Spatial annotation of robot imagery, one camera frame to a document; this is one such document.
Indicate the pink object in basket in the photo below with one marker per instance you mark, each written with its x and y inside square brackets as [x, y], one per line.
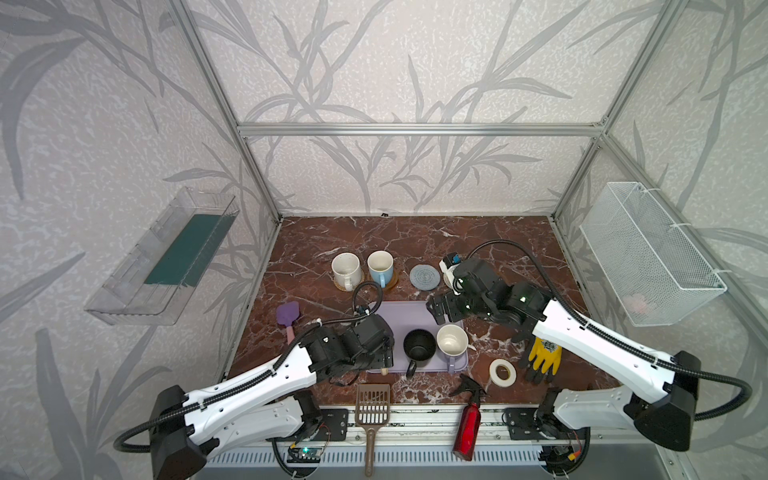
[638, 305]

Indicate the red spray bottle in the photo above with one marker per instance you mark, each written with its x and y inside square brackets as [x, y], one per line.
[470, 420]

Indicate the yellow black work glove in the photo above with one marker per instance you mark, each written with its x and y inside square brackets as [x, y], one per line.
[541, 361]

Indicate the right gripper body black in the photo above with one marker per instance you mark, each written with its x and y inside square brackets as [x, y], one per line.
[442, 306]

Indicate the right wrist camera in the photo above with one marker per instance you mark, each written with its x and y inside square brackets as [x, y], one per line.
[447, 266]

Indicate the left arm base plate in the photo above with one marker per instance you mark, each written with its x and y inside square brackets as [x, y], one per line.
[333, 425]

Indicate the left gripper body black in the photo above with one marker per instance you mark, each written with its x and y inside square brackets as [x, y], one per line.
[384, 346]

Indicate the green sponge pad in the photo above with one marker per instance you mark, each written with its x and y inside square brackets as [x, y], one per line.
[188, 257]

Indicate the clear plastic wall shelf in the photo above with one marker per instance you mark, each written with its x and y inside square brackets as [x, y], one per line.
[124, 299]

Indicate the grey-blue felt coaster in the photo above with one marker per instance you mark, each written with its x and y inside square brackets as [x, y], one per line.
[425, 277]

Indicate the white tape roll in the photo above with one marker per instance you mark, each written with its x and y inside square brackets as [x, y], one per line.
[502, 373]

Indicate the white wire basket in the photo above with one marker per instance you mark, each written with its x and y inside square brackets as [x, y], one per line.
[642, 249]

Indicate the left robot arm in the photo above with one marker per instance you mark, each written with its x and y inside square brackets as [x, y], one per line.
[271, 402]

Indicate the white speckled mug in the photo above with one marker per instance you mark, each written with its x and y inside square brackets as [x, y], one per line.
[347, 271]

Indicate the brown litter scoop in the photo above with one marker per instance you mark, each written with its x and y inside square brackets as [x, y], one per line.
[372, 412]

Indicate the white and blue mug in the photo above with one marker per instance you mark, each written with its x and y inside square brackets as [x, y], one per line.
[381, 268]

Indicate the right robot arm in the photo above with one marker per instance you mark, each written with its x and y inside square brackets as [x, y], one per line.
[661, 396]

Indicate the brown wooden coaster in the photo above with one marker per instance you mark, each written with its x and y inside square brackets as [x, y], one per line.
[390, 285]

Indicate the purple small object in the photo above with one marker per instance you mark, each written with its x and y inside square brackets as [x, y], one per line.
[287, 314]

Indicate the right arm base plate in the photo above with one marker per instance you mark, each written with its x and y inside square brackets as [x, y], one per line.
[529, 423]

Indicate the white mug lilac handle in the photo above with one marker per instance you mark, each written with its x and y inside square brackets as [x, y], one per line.
[453, 342]

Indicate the black mug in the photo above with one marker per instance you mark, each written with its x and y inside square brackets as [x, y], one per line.
[419, 346]

